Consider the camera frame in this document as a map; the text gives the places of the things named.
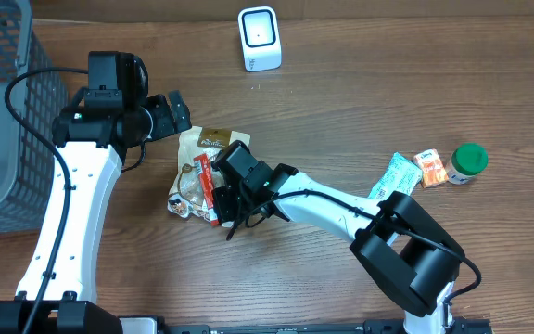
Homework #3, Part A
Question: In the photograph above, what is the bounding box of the red stick snack packet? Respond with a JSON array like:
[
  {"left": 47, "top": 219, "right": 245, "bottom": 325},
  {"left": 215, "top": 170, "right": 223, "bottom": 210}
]
[{"left": 194, "top": 153, "right": 220, "bottom": 226}]

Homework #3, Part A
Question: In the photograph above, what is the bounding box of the beige brown snack bag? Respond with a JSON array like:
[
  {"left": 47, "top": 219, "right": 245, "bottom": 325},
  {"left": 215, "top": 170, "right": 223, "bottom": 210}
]
[{"left": 167, "top": 126, "right": 250, "bottom": 223}]

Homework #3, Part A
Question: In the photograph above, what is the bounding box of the teal snack packet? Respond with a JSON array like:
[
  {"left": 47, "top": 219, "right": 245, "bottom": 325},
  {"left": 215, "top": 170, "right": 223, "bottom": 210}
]
[{"left": 368, "top": 152, "right": 423, "bottom": 200}]

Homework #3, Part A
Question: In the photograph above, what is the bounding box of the orange small snack packet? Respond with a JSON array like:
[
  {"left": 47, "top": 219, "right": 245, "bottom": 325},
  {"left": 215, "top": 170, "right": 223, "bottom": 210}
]
[{"left": 413, "top": 148, "right": 448, "bottom": 188}]

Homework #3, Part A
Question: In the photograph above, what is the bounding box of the green lid small jar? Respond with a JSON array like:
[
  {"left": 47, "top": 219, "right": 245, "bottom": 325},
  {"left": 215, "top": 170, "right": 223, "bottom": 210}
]
[{"left": 445, "top": 143, "right": 489, "bottom": 185}]

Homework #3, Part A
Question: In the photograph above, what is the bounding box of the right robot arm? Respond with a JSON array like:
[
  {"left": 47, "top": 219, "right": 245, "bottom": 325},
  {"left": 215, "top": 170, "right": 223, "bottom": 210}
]
[{"left": 211, "top": 140, "right": 464, "bottom": 333}]

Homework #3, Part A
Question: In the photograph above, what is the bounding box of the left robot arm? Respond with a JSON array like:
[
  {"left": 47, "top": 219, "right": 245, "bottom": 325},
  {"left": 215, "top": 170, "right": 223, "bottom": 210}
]
[{"left": 0, "top": 51, "right": 192, "bottom": 334}]

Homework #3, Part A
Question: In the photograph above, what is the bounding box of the grey plastic mesh basket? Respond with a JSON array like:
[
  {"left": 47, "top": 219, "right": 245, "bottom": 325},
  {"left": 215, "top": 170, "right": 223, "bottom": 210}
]
[{"left": 0, "top": 0, "right": 55, "bottom": 233}]

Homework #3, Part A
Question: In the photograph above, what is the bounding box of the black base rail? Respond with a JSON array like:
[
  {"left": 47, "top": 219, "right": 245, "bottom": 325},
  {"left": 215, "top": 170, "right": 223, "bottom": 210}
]
[{"left": 118, "top": 315, "right": 493, "bottom": 334}]

